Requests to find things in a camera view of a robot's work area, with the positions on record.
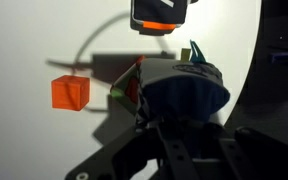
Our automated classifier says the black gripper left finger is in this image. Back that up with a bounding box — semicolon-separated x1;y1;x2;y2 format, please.
64;119;199;180

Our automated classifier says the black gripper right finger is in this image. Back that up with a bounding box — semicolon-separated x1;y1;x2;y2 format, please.
213;124;288;180

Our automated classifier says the blue number four block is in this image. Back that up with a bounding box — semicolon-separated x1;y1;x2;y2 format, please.
137;39;232;128

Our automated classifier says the green orange purple soft block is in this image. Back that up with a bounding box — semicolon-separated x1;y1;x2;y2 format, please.
109;55;149;118

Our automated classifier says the dark navy letter A block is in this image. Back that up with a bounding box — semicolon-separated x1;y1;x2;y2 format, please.
129;0;199;36

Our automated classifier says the small orange plastic cube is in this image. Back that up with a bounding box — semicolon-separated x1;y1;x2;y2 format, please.
50;74;91;112

